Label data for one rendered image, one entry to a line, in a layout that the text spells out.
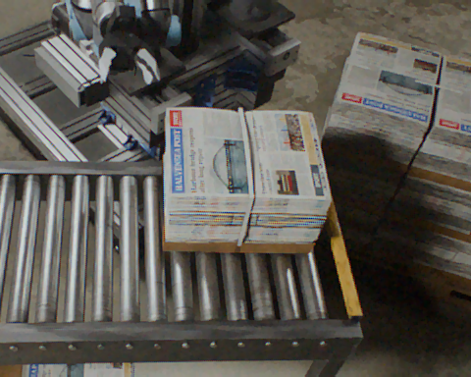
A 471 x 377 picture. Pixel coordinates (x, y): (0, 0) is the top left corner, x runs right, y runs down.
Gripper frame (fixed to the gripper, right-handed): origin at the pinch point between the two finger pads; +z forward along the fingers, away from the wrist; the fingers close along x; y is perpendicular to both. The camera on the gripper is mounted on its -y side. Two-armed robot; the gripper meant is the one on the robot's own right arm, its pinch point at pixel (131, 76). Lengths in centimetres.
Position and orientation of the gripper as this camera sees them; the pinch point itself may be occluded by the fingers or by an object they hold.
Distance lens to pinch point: 135.2
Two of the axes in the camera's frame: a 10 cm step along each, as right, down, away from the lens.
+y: -2.0, 6.2, 7.6
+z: 2.3, 7.8, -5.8
